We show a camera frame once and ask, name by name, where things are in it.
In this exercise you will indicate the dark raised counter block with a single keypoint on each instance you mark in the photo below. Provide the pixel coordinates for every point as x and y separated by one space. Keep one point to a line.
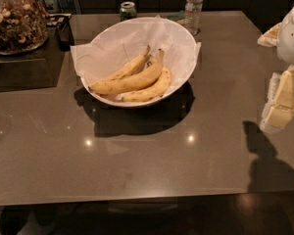
39 68

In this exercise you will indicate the white paper liner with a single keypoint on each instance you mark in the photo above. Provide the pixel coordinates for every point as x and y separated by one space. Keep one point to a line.
120 43

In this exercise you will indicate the small dark tray items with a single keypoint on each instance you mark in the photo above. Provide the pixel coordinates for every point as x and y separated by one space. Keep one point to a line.
57 19

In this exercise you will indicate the white bowl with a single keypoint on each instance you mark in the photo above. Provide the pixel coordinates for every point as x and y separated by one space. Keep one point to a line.
138 62

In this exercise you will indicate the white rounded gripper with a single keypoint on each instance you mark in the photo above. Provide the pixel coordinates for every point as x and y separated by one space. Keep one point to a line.
292 36

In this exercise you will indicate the green metal can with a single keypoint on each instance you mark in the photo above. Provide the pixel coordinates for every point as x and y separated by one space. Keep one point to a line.
127 10

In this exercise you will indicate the clear plastic water bottle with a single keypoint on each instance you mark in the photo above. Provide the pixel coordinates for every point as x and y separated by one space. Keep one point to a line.
192 14

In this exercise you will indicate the glass jar of nuts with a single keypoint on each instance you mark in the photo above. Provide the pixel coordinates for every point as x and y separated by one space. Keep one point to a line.
22 26

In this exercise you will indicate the yellow banana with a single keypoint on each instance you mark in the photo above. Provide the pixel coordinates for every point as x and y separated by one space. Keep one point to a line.
132 67
134 82
157 89

